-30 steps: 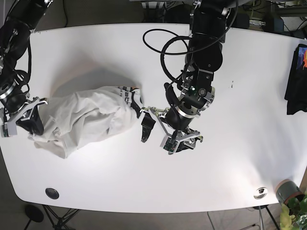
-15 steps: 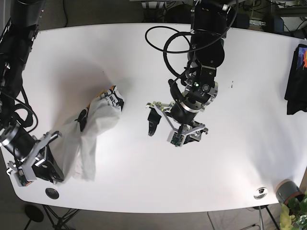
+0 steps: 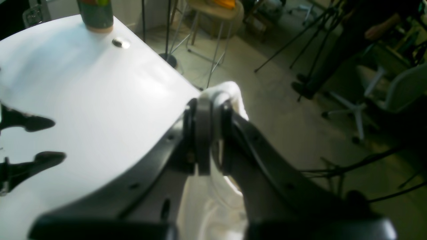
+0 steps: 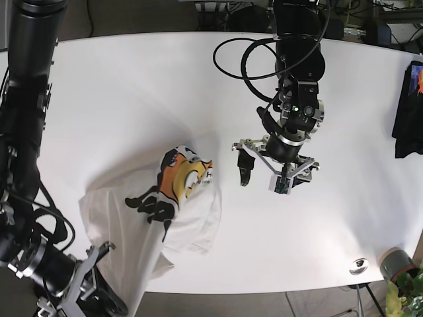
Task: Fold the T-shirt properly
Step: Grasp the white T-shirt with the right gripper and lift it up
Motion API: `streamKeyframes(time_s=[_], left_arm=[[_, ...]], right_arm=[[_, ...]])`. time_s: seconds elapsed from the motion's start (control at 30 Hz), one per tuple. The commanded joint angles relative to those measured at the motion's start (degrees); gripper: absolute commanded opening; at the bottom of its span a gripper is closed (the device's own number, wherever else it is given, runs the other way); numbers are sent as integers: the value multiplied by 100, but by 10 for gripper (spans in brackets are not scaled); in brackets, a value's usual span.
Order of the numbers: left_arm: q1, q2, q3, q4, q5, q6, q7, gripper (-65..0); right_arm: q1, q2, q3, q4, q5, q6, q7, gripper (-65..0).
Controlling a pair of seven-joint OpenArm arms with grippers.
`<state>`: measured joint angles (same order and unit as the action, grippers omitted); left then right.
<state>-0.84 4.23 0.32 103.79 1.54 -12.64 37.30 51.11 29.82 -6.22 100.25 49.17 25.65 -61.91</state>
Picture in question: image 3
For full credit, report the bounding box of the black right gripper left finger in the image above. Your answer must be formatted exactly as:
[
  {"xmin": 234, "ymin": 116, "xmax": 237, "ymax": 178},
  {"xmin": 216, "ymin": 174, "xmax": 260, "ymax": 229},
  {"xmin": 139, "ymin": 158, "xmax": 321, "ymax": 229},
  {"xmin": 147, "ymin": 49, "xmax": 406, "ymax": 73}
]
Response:
[{"xmin": 29, "ymin": 97, "xmax": 212, "ymax": 240}]

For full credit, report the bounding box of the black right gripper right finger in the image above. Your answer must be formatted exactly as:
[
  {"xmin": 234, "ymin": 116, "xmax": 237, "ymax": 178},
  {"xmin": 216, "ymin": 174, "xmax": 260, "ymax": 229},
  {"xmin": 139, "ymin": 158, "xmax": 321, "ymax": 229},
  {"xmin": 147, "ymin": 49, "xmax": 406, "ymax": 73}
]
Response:
[{"xmin": 221, "ymin": 101, "xmax": 397, "ymax": 240}]

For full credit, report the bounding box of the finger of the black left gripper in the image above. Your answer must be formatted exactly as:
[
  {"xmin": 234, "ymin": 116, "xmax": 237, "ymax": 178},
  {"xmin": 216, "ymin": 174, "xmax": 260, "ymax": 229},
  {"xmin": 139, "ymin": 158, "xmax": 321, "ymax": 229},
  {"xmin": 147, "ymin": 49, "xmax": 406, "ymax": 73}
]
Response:
[
  {"xmin": 0, "ymin": 151, "xmax": 66, "ymax": 195},
  {"xmin": 0, "ymin": 104, "xmax": 55, "ymax": 132}
]

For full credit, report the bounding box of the white graphic T-shirt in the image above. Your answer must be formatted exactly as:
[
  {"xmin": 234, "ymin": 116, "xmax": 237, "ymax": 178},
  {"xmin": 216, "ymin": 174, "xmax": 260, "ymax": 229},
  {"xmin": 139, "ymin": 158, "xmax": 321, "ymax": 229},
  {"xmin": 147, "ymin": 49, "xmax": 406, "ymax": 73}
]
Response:
[{"xmin": 175, "ymin": 80, "xmax": 251, "ymax": 240}]

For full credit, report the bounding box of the green drink can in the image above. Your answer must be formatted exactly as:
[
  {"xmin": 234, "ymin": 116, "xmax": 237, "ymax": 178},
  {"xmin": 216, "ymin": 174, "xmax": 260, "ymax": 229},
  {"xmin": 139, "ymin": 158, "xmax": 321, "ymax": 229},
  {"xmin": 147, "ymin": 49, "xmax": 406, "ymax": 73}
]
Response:
[{"xmin": 77, "ymin": 0, "xmax": 113, "ymax": 33}]

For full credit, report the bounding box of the white office chair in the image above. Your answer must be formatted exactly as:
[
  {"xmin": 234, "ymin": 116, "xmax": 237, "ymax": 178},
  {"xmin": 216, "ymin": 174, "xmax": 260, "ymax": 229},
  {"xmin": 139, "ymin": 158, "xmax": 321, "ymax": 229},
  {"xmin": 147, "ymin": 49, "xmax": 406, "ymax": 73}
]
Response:
[{"xmin": 321, "ymin": 63, "xmax": 426, "ymax": 144}]

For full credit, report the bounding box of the metal stool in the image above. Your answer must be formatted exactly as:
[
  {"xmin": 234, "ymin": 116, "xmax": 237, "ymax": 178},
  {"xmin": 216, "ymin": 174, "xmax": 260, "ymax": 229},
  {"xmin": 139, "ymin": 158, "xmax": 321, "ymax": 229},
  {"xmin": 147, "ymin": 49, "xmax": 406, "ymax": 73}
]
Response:
[{"xmin": 160, "ymin": 0, "xmax": 244, "ymax": 88}]

